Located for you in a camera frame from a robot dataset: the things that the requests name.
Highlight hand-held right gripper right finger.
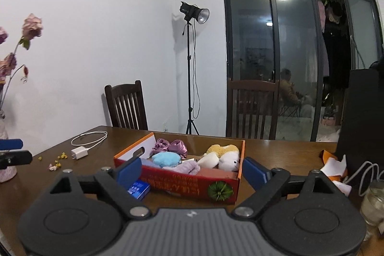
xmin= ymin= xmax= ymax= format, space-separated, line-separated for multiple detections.
xmin=233 ymin=157 xmax=353 ymax=220

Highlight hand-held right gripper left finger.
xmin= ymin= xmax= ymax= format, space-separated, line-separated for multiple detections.
xmin=33 ymin=156 xmax=152 ymax=220

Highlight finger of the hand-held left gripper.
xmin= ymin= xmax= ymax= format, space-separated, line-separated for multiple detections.
xmin=0 ymin=150 xmax=33 ymax=170
xmin=0 ymin=139 xmax=24 ymax=151

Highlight yellow and white plush toy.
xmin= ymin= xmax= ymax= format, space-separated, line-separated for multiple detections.
xmin=205 ymin=144 xmax=240 ymax=172

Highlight light blue cloth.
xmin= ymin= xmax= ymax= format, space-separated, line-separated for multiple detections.
xmin=151 ymin=152 xmax=181 ymax=168

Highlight white makeup sponge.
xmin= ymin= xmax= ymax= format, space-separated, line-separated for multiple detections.
xmin=196 ymin=152 xmax=219 ymax=169

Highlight purple satin scrunchie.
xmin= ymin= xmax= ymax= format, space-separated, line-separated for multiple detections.
xmin=168 ymin=140 xmax=188 ymax=158

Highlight purple towel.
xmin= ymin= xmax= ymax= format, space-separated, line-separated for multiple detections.
xmin=162 ymin=161 xmax=201 ymax=175

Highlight red cardboard box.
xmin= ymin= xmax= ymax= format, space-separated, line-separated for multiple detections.
xmin=113 ymin=132 xmax=246 ymax=204

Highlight blue and white packet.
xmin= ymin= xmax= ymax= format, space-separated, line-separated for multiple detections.
xmin=127 ymin=180 xmax=150 ymax=200

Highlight speckled pink vase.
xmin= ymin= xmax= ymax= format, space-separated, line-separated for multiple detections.
xmin=0 ymin=110 xmax=17 ymax=183

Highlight scattered yellow petals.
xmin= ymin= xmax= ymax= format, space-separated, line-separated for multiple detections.
xmin=38 ymin=152 xmax=67 ymax=172

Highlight dark wooden chair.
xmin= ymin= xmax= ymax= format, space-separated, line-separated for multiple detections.
xmin=104 ymin=80 xmax=148 ymax=131
xmin=227 ymin=78 xmax=280 ymax=139

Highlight orange and white wrapper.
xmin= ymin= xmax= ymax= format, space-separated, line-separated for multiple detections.
xmin=320 ymin=149 xmax=348 ymax=181

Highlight white tube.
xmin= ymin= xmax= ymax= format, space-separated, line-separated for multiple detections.
xmin=331 ymin=181 xmax=353 ymax=196

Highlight small potted plant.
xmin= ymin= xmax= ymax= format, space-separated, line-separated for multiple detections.
xmin=322 ymin=106 xmax=336 ymax=126

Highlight bunch of dried pink roses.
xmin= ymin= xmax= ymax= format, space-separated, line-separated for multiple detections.
xmin=0 ymin=14 xmax=43 ymax=111

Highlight clear drinking glass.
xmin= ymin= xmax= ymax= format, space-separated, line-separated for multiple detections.
xmin=360 ymin=181 xmax=384 ymax=226

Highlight black paper bag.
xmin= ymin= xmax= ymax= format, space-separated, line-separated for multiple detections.
xmin=335 ymin=68 xmax=384 ymax=185

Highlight sliding glass door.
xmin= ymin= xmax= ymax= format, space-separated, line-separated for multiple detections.
xmin=221 ymin=0 xmax=384 ymax=143

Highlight hanging pink garment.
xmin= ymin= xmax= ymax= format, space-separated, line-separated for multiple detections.
xmin=317 ymin=0 xmax=330 ymax=77

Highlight black coat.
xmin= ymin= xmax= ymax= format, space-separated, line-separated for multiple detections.
xmin=369 ymin=56 xmax=384 ymax=71

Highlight studio light on stand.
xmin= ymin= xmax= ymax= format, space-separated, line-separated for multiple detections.
xmin=180 ymin=1 xmax=210 ymax=136

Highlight white charger with cable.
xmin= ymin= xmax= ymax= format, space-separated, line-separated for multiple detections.
xmin=71 ymin=131 xmax=108 ymax=160

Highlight white cable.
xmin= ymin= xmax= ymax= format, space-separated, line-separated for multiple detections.
xmin=345 ymin=161 xmax=380 ymax=196

